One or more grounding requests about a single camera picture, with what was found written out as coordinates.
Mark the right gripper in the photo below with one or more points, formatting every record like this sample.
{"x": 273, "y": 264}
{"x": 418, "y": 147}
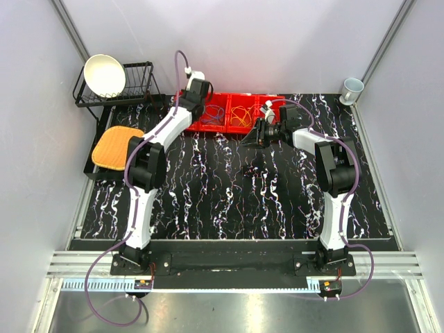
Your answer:
{"x": 257, "y": 136}

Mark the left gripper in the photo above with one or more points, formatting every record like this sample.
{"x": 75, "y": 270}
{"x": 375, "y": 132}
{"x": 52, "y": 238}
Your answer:
{"x": 184, "y": 94}

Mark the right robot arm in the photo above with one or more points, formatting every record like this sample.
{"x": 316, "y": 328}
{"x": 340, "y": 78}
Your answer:
{"x": 337, "y": 173}

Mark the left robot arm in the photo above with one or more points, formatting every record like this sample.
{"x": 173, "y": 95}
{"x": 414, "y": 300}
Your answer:
{"x": 146, "y": 168}

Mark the red bin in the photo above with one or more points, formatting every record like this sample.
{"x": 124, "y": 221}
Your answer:
{"x": 215, "y": 116}
{"x": 241, "y": 113}
{"x": 278, "y": 101}
{"x": 195, "y": 127}

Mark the white bowl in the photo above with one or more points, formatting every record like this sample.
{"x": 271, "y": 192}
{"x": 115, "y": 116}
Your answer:
{"x": 104, "y": 75}

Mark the woven bamboo tray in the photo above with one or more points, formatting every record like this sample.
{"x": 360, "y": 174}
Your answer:
{"x": 112, "y": 148}

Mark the light blue mug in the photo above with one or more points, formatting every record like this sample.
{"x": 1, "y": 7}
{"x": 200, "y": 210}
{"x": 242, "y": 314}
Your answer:
{"x": 352, "y": 88}

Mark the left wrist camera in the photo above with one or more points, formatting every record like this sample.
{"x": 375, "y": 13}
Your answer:
{"x": 191, "y": 75}

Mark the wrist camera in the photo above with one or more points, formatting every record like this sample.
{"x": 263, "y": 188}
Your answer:
{"x": 269, "y": 114}
{"x": 191, "y": 75}

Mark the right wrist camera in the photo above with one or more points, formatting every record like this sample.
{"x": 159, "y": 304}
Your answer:
{"x": 269, "y": 114}

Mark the black wire dish rack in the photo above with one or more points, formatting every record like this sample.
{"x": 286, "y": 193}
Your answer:
{"x": 140, "y": 105}

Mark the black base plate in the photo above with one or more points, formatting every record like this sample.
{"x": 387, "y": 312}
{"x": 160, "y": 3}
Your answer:
{"x": 232, "y": 265}

